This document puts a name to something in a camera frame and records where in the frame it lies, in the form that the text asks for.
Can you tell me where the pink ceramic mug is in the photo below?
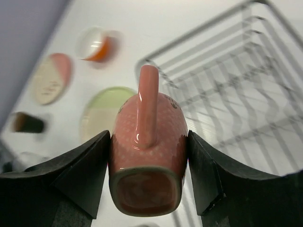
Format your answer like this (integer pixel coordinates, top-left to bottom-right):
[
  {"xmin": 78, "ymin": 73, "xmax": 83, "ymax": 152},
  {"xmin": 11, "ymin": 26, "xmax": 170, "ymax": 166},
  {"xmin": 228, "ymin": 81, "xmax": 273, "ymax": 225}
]
[{"xmin": 108, "ymin": 65, "xmax": 188, "ymax": 217}]

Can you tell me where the pink and cream plate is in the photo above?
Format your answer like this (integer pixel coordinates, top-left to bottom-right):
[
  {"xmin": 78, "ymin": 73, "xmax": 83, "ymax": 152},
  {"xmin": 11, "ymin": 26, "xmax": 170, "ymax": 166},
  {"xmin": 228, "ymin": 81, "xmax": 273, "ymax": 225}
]
[{"xmin": 33, "ymin": 53, "xmax": 72, "ymax": 105}]

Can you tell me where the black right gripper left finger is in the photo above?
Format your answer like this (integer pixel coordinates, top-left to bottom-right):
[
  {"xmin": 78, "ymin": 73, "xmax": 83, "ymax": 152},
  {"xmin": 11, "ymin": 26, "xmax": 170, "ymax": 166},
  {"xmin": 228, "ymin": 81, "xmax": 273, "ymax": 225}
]
[{"xmin": 0, "ymin": 131, "xmax": 110, "ymax": 227}]

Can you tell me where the dark wire dish rack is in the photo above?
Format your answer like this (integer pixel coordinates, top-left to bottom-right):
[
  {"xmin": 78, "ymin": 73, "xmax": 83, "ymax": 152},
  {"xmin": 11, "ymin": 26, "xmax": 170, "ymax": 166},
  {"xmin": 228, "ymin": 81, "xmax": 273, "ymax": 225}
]
[{"xmin": 136, "ymin": 0, "xmax": 303, "ymax": 227}]

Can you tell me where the green and cream plate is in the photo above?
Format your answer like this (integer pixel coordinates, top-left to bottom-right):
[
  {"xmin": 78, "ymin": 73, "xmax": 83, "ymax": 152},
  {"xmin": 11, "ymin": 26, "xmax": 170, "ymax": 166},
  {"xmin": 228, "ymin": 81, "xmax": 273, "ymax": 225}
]
[{"xmin": 80, "ymin": 87, "xmax": 137, "ymax": 143}]

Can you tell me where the orange and white bowl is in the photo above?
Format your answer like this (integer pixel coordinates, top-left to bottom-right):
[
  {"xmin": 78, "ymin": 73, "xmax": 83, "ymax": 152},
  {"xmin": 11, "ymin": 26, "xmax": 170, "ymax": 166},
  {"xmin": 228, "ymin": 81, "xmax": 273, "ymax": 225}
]
[{"xmin": 75, "ymin": 26, "xmax": 123, "ymax": 63}]

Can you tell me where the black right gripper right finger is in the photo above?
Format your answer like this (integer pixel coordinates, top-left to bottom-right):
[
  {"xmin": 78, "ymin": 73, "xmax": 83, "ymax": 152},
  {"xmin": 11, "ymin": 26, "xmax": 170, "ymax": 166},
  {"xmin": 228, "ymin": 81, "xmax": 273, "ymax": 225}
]
[{"xmin": 187, "ymin": 131, "xmax": 303, "ymax": 227}]

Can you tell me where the dark brown tumbler cup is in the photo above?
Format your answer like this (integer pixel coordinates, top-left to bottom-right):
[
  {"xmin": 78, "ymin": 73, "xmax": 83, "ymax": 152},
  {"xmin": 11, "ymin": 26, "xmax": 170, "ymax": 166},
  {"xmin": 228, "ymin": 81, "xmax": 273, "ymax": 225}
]
[{"xmin": 12, "ymin": 112, "xmax": 46, "ymax": 134}]

